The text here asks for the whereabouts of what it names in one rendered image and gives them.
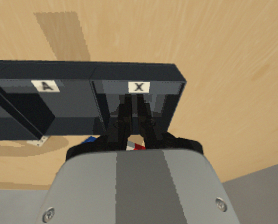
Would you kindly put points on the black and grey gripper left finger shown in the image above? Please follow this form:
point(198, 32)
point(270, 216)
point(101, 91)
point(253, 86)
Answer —
point(114, 139)

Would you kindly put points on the dark grey rack of bins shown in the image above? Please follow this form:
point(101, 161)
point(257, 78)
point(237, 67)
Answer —
point(58, 98)

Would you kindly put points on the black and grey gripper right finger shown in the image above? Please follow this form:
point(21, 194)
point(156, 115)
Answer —
point(155, 136)

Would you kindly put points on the white domino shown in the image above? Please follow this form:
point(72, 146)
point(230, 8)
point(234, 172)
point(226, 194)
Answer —
point(38, 142)

